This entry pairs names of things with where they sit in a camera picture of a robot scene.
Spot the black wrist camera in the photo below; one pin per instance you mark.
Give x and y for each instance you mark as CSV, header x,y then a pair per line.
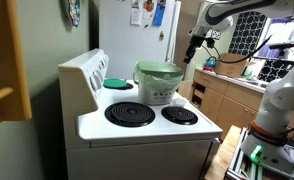
x,y
209,42

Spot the black white patterned wall tag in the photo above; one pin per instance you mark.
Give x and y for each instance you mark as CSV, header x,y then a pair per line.
x,y
215,34

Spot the paper with red picture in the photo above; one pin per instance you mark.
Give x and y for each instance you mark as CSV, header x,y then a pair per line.
x,y
148,8

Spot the large black coil burner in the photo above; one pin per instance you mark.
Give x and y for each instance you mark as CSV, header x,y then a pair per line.
x,y
129,114

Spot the black camera on stand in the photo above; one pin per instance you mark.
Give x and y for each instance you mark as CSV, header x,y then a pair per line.
x,y
282,46

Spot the white paper note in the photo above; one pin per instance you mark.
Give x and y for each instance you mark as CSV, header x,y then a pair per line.
x,y
136,15

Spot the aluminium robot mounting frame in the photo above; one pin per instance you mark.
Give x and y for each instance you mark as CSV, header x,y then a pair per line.
x,y
242,166

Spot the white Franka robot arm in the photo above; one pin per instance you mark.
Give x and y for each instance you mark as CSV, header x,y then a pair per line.
x,y
280,96

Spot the wooden kitchen counter cabinets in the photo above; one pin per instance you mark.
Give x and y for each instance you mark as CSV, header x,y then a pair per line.
x,y
230,103

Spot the wooden wall cabinet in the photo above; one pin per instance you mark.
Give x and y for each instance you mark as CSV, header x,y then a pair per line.
x,y
10,60

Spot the red item under kettle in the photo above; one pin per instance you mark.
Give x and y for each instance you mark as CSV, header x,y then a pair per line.
x,y
209,69

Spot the white refrigerator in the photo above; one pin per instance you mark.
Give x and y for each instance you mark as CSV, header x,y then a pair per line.
x,y
127,43

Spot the tall black white patterned curtain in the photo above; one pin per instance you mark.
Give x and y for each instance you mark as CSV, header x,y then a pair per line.
x,y
248,31

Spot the dark green round lid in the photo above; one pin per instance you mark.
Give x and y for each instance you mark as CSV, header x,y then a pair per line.
x,y
114,83

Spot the colourful wall decoration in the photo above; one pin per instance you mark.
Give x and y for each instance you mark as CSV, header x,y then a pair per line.
x,y
74,11

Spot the short black white patterned curtain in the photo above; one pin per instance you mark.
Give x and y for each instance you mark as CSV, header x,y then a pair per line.
x,y
275,71

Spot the blue paper sheet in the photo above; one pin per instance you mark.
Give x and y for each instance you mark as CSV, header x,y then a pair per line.
x,y
159,15

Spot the small black coil burner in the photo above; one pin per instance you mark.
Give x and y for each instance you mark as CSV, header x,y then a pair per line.
x,y
179,115

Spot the white compost bin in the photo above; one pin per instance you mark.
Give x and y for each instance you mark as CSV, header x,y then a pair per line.
x,y
155,99

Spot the brown cardboard box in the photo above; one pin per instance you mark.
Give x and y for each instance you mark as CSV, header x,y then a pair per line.
x,y
232,68

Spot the white paper towel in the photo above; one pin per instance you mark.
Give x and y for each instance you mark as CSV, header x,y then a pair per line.
x,y
178,102

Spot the small yellow magnet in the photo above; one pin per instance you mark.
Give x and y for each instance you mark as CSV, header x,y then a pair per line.
x,y
161,35

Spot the white electric stove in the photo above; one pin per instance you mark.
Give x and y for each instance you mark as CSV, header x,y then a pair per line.
x,y
140,150

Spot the black burner under green lid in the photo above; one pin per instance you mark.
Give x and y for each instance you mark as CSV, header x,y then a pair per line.
x,y
129,86

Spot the wooden table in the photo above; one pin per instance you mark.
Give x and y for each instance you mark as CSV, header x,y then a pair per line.
x,y
225,153

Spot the green bin lid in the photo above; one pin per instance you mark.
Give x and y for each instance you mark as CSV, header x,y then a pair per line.
x,y
158,68

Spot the tan wooden board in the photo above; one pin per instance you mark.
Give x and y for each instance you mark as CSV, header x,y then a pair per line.
x,y
186,90

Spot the white stove knob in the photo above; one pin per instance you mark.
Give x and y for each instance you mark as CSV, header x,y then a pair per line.
x,y
107,59
95,82
104,63
101,75

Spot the blue kettle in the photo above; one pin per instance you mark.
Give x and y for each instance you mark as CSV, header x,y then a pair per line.
x,y
211,62

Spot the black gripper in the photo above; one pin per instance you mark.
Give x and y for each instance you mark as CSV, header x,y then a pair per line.
x,y
195,42

